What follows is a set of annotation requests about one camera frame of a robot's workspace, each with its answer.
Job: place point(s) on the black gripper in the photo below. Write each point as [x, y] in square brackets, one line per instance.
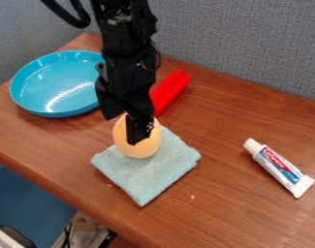
[122, 86]

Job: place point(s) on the yellow orange ball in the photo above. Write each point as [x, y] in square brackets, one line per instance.
[145, 148]

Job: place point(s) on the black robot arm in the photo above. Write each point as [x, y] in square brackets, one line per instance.
[126, 24]

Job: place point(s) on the blue plate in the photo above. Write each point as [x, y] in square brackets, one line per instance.
[55, 85]

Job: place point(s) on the red rectangular block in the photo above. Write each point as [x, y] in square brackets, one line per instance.
[168, 91]

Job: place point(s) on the light blue folded cloth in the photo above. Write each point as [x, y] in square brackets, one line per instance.
[144, 178]

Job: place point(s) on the grey object under table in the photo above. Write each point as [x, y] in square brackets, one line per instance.
[85, 233]

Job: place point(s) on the white toothpaste tube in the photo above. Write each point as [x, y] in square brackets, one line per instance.
[291, 177]

